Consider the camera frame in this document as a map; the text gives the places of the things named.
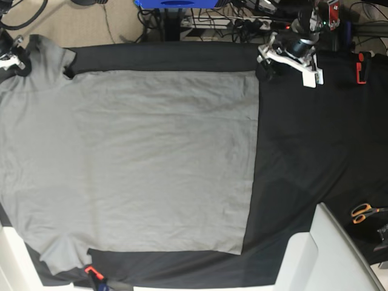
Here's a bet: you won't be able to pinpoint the white furniture left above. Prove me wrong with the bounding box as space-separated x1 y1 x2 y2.
1 226 76 291

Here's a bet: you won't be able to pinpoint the black table cloth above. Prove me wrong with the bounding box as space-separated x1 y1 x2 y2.
0 42 388 287

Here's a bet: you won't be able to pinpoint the black power strip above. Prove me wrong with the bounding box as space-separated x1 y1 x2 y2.
233 18 292 33

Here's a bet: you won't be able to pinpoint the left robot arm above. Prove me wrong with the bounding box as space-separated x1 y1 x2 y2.
257 1 340 88

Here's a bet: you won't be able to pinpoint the red black clamp right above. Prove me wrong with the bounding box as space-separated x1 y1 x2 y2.
356 52 372 84

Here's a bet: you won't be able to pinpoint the black device right edge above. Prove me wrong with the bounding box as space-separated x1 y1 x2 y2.
373 224 388 252

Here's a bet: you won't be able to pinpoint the red blue clamp bottom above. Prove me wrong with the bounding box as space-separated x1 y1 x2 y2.
84 266 110 291

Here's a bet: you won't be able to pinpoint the orange handled scissors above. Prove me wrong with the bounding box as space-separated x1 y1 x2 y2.
350 203 387 224

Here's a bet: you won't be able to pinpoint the white furniture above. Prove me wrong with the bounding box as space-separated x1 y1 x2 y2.
1 226 76 291
273 203 384 291

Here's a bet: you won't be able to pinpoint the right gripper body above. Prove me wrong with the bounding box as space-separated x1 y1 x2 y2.
1 35 24 70

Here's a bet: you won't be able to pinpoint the grey T-shirt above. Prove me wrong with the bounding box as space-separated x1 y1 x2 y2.
1 36 259 275

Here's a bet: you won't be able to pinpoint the white furniture right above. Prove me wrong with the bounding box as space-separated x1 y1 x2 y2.
273 203 384 291

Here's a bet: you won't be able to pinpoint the blue clamp handle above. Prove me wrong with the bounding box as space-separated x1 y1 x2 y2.
340 21 353 52

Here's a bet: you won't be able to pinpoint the blue box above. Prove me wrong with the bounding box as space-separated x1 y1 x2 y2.
134 0 218 9

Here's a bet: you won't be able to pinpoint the black table stand post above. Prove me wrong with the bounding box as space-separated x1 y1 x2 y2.
163 8 184 42

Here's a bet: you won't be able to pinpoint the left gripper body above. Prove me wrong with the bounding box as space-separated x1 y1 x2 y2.
257 32 324 88

